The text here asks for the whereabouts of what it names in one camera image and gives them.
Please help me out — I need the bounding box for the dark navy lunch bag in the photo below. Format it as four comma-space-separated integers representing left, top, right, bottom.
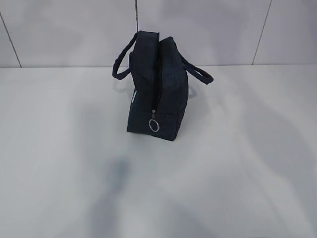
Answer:
112, 31, 213, 141

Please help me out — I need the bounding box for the silver zipper pull ring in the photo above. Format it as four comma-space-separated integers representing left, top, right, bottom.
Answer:
148, 109, 161, 133

